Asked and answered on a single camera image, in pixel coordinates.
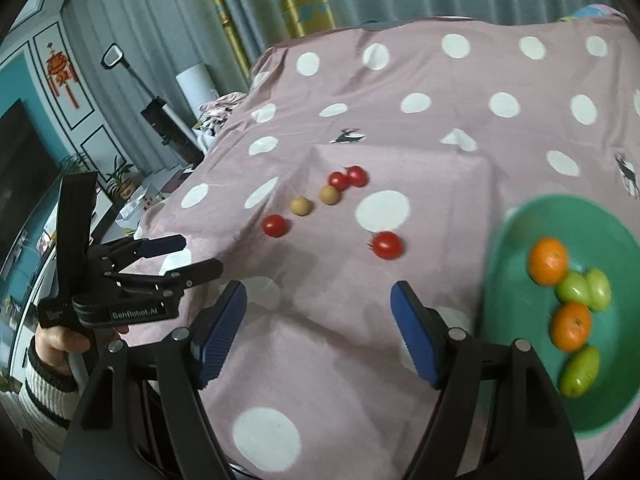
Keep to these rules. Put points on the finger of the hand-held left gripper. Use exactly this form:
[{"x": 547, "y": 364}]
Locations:
[
  {"x": 165, "y": 244},
  {"x": 202, "y": 270}
]

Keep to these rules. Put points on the red knot wall decoration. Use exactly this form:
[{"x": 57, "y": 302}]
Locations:
[{"x": 61, "y": 72}]

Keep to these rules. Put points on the tan longan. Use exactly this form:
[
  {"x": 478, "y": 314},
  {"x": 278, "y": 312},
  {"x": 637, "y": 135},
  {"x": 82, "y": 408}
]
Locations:
[
  {"x": 329, "y": 194},
  {"x": 301, "y": 205}
]

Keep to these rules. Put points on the pile of clothes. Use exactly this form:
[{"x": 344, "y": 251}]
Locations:
[{"x": 220, "y": 110}]

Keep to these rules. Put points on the grey curtain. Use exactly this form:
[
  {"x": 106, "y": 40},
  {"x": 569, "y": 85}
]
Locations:
[{"x": 160, "y": 5}]

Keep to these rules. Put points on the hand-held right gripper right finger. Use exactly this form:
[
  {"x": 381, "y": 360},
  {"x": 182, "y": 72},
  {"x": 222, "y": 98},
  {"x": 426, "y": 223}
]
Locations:
[{"x": 417, "y": 340}]

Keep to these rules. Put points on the colourful cartoon cloth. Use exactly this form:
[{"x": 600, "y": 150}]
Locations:
[{"x": 595, "y": 12}]

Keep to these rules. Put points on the red cherry tomato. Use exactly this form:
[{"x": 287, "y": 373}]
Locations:
[
  {"x": 388, "y": 245},
  {"x": 338, "y": 180},
  {"x": 358, "y": 176},
  {"x": 275, "y": 225}
]

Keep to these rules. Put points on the green jujube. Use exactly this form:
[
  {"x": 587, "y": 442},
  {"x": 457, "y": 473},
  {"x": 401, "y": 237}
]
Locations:
[
  {"x": 572, "y": 288},
  {"x": 579, "y": 371},
  {"x": 600, "y": 287}
]

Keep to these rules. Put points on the white low cabinet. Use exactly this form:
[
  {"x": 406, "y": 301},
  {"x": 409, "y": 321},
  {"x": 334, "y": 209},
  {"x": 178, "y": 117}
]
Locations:
[{"x": 150, "y": 195}]

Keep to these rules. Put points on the person's left hand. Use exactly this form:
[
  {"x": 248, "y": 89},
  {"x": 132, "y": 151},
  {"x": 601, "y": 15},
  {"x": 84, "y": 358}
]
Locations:
[{"x": 55, "y": 345}]

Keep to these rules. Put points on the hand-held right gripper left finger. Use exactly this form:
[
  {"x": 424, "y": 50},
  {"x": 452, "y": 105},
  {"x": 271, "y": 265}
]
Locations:
[{"x": 222, "y": 332}]

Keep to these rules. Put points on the white cylinder appliance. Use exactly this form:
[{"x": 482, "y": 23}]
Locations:
[{"x": 195, "y": 85}]

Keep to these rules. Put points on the black upright vacuum cleaner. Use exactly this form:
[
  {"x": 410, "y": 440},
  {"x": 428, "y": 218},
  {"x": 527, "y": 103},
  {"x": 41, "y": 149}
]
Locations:
[{"x": 162, "y": 115}]

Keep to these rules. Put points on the potted plant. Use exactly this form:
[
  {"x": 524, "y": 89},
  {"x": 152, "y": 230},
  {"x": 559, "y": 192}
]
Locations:
[{"x": 120, "y": 177}]

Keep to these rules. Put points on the orange mandarin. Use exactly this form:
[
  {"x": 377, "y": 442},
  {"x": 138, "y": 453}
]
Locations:
[
  {"x": 548, "y": 261},
  {"x": 570, "y": 326}
]

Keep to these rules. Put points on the black television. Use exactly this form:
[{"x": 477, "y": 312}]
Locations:
[{"x": 25, "y": 175}]

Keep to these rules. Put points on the pink polka-dot cloth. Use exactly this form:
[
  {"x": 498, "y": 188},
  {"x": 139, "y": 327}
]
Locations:
[{"x": 425, "y": 135}]

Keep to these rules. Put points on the green plastic bowl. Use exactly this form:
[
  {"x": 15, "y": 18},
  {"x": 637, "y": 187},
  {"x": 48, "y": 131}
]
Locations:
[{"x": 515, "y": 260}]

